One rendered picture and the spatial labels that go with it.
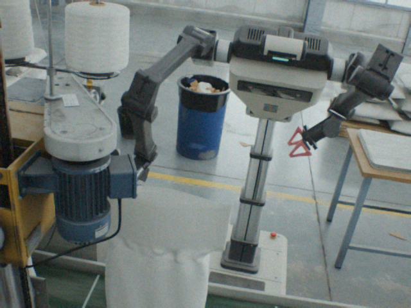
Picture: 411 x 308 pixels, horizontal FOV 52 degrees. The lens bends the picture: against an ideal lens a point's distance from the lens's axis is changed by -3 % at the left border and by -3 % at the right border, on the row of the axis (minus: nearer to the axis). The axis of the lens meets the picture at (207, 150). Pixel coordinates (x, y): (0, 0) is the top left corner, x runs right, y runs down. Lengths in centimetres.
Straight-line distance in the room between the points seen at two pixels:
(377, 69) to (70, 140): 79
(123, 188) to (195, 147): 267
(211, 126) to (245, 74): 205
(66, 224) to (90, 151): 24
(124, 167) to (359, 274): 217
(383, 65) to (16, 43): 96
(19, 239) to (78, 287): 93
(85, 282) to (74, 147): 118
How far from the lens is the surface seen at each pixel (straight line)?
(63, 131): 109
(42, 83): 163
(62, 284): 214
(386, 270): 318
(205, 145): 380
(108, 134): 107
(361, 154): 279
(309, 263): 299
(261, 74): 171
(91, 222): 119
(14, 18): 123
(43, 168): 117
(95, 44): 111
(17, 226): 120
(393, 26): 979
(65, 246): 229
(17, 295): 144
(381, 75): 122
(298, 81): 171
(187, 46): 149
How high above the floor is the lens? 190
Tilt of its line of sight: 28 degrees down
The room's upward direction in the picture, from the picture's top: 7 degrees clockwise
